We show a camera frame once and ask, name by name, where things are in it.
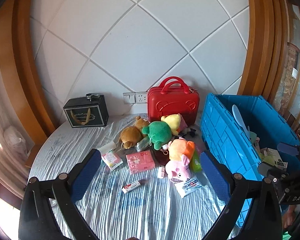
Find blue plastic hand fan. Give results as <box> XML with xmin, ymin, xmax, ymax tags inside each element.
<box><xmin>232</xmin><ymin>105</ymin><xmax>250</xmax><ymax>139</ymax></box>

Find blue plastic storage crate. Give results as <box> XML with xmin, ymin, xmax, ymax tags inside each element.
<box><xmin>199</xmin><ymin>93</ymin><xmax>300</xmax><ymax>228</ymax></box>

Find white blue wipes pouch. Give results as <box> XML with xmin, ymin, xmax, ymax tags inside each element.
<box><xmin>175</xmin><ymin>176</ymin><xmax>203</xmax><ymax>198</ymax></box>

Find green wet wipes pack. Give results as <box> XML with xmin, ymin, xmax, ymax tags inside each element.
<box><xmin>189</xmin><ymin>150</ymin><xmax>202</xmax><ymax>173</ymax></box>

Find beige window curtain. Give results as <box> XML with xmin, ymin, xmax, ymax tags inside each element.
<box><xmin>0</xmin><ymin>72</ymin><xmax>33</xmax><ymax>199</ymax></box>

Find pink pig orange plush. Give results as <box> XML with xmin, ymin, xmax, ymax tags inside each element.
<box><xmin>165</xmin><ymin>139</ymin><xmax>196</xmax><ymax>181</ymax></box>

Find white pink small pack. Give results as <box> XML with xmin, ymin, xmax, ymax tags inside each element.
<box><xmin>98</xmin><ymin>141</ymin><xmax>123</xmax><ymax>171</ymax></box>

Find red white small box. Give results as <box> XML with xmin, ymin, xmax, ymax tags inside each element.
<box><xmin>122</xmin><ymin>180</ymin><xmax>141</xmax><ymax>194</ymax></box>

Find small white pink bottle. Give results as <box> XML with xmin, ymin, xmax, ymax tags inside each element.
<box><xmin>157</xmin><ymin>166</ymin><xmax>165</xmax><ymax>179</ymax></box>

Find striped blue table cloth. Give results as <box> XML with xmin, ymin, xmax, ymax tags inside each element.
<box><xmin>30</xmin><ymin>115</ymin><xmax>225</xmax><ymax>239</ymax></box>

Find green yellow duck plush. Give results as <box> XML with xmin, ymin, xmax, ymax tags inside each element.
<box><xmin>141</xmin><ymin>114</ymin><xmax>183</xmax><ymax>150</ymax></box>

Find red toy suitcase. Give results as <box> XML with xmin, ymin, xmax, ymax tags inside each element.
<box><xmin>147</xmin><ymin>76</ymin><xmax>200</xmax><ymax>126</ymax></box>

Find pink floral card box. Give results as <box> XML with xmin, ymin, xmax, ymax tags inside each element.
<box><xmin>126</xmin><ymin>150</ymin><xmax>155</xmax><ymax>174</ymax></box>

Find black gift box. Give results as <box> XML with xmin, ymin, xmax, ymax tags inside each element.
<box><xmin>63</xmin><ymin>93</ymin><xmax>109</xmax><ymax>128</ymax></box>

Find brown bear plush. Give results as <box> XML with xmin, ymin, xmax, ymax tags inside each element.
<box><xmin>120</xmin><ymin>116</ymin><xmax>150</xmax><ymax>150</ymax></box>

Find white wall socket panel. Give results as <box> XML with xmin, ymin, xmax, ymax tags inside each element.
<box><xmin>122</xmin><ymin>92</ymin><xmax>148</xmax><ymax>104</ymax></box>

